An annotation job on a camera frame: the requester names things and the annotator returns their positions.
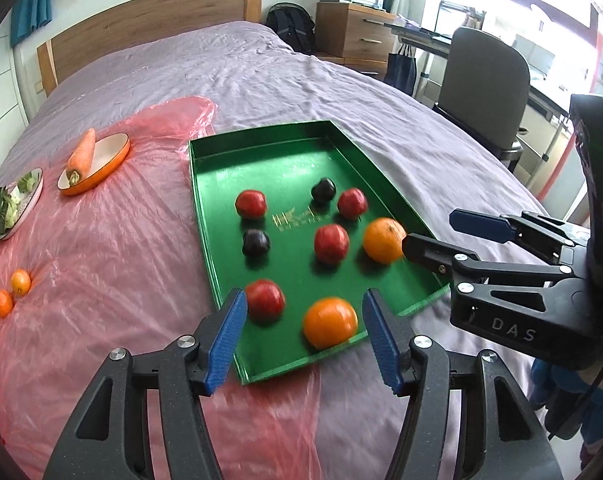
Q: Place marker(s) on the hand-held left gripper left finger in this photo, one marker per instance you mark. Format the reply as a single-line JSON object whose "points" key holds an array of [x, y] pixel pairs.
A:
{"points": [[226, 340]]}

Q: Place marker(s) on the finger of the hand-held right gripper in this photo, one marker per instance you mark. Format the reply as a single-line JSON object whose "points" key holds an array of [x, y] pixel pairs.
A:
{"points": [[481, 222], [431, 252]]}

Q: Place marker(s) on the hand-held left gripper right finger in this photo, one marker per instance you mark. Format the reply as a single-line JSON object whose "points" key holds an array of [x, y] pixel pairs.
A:
{"points": [[381, 340]]}

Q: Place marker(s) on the medium orange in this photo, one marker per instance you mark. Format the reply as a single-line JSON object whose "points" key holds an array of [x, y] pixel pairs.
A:
{"points": [[384, 240]]}

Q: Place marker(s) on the large orange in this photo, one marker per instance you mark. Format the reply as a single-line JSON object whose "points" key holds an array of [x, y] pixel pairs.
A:
{"points": [[330, 322]]}

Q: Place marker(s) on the red apple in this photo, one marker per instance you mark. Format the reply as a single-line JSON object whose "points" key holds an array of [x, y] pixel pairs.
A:
{"points": [[266, 300], [251, 203], [331, 243], [352, 203]]}

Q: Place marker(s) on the green tray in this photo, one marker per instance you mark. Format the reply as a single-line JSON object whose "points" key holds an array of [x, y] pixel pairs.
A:
{"points": [[291, 265]]}

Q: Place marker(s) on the dark plum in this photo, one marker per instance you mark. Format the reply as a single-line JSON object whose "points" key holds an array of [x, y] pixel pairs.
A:
{"points": [[323, 190], [255, 241]]}

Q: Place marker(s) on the small orange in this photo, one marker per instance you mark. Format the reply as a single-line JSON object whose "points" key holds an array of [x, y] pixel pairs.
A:
{"points": [[20, 281], [2, 303]]}

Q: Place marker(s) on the person's right hand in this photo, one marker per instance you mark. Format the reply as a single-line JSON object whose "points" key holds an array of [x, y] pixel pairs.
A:
{"points": [[566, 390]]}

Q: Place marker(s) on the grey desk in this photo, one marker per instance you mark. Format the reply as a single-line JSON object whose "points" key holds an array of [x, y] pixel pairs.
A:
{"points": [[546, 105]]}

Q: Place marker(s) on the pink plastic sheet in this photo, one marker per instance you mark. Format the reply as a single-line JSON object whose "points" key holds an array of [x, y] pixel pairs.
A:
{"points": [[106, 260]]}

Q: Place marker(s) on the grey office chair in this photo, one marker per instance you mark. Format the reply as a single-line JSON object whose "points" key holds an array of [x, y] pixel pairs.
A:
{"points": [[481, 75]]}

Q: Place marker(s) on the dark blue bag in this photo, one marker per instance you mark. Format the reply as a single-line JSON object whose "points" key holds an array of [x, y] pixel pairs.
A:
{"points": [[400, 70]]}

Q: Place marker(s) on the bed with purple sheet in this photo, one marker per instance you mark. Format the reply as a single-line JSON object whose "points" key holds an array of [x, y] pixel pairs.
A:
{"points": [[306, 85]]}

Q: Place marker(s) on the orange plate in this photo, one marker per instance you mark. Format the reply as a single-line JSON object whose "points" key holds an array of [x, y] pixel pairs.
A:
{"points": [[106, 157]]}

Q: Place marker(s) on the wooden dresser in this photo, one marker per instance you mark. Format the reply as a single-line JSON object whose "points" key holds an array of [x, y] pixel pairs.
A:
{"points": [[351, 30]]}

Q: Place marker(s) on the carrot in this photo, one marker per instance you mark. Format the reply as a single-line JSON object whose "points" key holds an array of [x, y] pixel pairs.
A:
{"points": [[83, 152]]}

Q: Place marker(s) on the white plate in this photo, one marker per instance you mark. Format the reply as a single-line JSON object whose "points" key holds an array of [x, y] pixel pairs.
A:
{"points": [[31, 202]]}

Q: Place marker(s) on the small green vegetable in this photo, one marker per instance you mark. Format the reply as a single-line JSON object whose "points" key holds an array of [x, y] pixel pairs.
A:
{"points": [[27, 182]]}

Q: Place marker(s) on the black backpack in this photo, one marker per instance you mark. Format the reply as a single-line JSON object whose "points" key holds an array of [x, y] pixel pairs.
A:
{"points": [[291, 27]]}

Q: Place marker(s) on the wooden headboard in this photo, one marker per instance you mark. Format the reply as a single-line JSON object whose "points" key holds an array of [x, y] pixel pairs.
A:
{"points": [[156, 20]]}

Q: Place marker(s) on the white wardrobe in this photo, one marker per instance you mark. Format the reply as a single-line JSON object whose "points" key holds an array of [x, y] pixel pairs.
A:
{"points": [[1, 100]]}

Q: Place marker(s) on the wall socket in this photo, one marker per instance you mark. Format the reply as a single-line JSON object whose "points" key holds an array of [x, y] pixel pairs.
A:
{"points": [[39, 86]]}

